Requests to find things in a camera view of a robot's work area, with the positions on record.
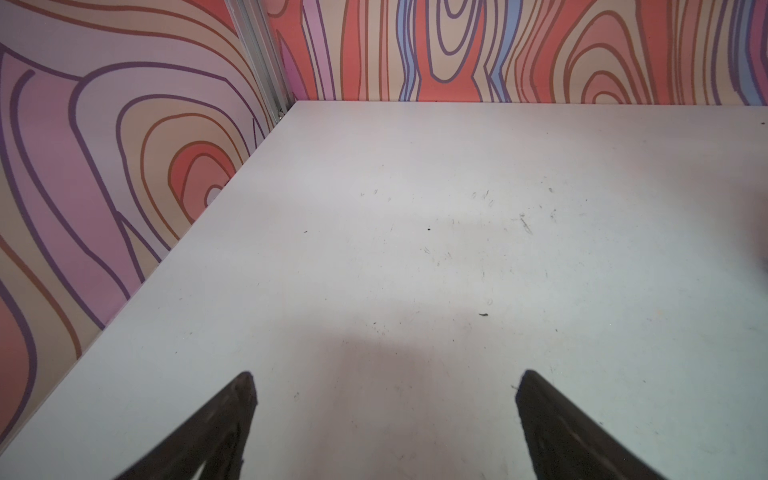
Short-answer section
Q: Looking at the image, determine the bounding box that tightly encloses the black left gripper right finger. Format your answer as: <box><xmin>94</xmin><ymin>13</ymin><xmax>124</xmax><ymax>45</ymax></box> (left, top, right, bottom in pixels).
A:
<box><xmin>515</xmin><ymin>370</ymin><xmax>660</xmax><ymax>480</ymax></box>

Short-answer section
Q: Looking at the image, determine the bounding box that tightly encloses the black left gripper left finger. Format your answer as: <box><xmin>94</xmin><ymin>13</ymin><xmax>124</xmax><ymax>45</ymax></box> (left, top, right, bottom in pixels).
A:
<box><xmin>118</xmin><ymin>371</ymin><xmax>258</xmax><ymax>480</ymax></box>

